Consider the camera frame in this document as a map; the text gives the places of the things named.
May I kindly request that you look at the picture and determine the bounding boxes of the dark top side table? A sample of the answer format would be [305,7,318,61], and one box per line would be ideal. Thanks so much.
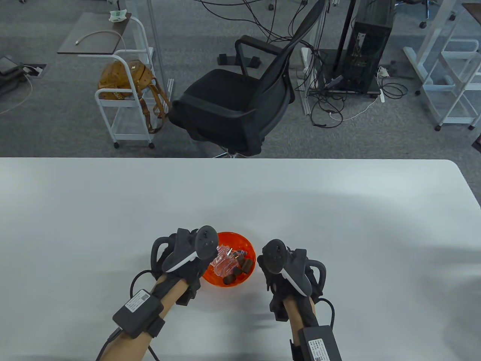
[57,12,155,76]

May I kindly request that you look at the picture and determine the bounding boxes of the black right glove cable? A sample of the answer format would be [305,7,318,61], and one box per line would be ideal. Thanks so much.
[319,297,336,328]

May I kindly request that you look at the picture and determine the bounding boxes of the office chair wheel base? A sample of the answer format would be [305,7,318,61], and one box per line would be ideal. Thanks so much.
[395,0,457,30]

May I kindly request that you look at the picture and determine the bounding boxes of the dark grey right hand controller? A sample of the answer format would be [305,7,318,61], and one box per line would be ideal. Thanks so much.
[261,239,327,297]

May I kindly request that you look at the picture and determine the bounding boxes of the floor socket box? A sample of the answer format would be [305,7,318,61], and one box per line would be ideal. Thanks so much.
[21,63,48,78]

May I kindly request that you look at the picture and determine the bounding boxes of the brown leather bag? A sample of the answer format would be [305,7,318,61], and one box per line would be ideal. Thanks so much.
[98,59,172,135]

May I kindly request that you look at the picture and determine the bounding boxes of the white desk leg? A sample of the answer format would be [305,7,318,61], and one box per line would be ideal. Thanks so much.
[299,0,329,115]

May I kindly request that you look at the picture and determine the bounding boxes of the white rack right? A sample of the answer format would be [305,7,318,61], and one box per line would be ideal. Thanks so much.
[403,0,464,96]

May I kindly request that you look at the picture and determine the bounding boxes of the black devices on floor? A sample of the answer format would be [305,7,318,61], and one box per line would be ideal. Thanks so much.
[0,55,24,96]

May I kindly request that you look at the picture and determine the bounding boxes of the black office chair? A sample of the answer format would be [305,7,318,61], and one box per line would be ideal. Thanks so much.
[167,0,327,158]

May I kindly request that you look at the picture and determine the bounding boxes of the hanging black cables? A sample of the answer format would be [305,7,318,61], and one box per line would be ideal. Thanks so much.
[194,0,314,44]

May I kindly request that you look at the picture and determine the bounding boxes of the dark grey hand controller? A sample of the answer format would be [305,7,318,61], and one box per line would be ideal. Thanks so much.
[151,226,219,281]
[261,239,327,297]

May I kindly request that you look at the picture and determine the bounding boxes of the person's left forearm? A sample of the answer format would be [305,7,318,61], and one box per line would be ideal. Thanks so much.
[97,278,189,361]

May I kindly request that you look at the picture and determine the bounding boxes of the person's left hand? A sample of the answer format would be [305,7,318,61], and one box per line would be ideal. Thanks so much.
[160,229,212,306]

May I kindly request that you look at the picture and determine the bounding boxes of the orange plastic bowl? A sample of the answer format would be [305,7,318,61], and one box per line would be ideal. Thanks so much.
[201,232,257,287]

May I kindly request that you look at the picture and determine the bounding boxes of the black computer tower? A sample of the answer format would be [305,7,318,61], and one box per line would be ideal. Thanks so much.
[344,0,396,93]

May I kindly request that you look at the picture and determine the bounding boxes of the bundle of black floor cables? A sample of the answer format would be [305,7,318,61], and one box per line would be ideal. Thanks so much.
[295,45,409,128]

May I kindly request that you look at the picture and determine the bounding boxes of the dark brown desk top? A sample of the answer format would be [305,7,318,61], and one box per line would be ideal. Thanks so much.
[461,3,481,24]

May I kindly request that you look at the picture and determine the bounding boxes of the white cable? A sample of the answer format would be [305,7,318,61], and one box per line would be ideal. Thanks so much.
[74,30,126,46]

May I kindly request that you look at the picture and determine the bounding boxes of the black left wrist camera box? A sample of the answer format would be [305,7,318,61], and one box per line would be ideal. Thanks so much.
[113,289,166,339]

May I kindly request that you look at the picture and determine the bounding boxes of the white metal trolley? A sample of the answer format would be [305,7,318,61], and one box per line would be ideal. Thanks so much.
[419,38,481,131]

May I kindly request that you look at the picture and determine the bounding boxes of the dark grey left hand controller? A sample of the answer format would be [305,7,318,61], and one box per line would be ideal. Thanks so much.
[151,226,219,281]

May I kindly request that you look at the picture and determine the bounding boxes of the person's right forearm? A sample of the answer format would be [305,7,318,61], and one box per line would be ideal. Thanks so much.
[282,294,318,335]

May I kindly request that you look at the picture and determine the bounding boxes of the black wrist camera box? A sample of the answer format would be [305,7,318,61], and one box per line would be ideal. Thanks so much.
[289,326,342,361]
[113,289,166,339]

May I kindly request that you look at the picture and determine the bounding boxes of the black glove cable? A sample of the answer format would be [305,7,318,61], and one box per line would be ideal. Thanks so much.
[319,297,336,328]
[130,270,158,299]

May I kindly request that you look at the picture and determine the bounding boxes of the black stand pole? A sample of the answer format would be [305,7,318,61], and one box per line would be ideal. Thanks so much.
[336,0,357,76]

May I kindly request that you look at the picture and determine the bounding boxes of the white metal cart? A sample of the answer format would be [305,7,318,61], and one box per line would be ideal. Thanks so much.
[95,48,156,149]

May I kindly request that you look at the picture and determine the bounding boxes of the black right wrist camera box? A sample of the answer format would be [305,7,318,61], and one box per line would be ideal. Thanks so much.
[289,326,342,361]

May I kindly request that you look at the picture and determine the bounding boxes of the person's right hand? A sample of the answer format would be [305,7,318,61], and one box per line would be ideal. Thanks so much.
[257,244,324,321]

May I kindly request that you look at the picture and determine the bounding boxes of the black left glove cable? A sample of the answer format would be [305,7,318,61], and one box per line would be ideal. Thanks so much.
[130,270,158,299]

